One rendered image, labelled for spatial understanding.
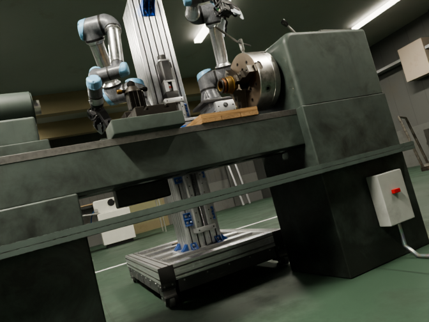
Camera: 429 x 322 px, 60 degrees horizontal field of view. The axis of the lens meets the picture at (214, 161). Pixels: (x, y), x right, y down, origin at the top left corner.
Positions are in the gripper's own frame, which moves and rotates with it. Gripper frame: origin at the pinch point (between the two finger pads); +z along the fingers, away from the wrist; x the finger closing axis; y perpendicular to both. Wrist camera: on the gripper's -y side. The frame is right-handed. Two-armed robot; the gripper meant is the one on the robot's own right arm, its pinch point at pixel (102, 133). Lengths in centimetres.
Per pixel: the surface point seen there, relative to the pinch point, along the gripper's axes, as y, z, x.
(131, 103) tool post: -29.2, -37.3, 1.2
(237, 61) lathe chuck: -43, -46, -59
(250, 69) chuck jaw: -58, -50, -51
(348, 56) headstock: -86, -53, -103
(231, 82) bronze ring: -52, -42, -45
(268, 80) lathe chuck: -67, -47, -55
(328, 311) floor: -149, -7, 4
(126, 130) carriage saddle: -54, -49, 24
